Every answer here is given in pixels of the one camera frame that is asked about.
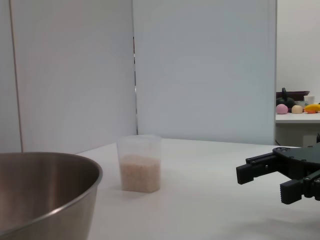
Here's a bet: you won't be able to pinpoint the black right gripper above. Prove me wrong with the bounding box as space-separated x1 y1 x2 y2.
235 144 320 206

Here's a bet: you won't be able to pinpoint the stainless steel mixing bowl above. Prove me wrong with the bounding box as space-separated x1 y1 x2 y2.
0 151 104 240

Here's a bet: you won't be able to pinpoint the dark green round toy vegetable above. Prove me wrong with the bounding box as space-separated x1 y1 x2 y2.
276 87 297 110

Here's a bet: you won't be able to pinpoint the yellow toy fruit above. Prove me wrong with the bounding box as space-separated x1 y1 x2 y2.
304 103 320 113

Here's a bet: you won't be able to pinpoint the dark maroon tray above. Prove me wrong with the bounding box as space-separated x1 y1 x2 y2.
276 90 311 101

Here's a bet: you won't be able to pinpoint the clear plastic measuring cup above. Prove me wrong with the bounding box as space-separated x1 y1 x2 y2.
116 134 163 194

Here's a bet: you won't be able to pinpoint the white rice grains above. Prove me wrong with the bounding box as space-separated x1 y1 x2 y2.
120 154 161 193

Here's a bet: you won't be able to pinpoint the pink toy fruit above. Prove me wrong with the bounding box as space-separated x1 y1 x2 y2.
275 104 289 116

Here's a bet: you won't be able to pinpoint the white side table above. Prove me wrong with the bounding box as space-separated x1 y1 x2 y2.
274 112 320 146

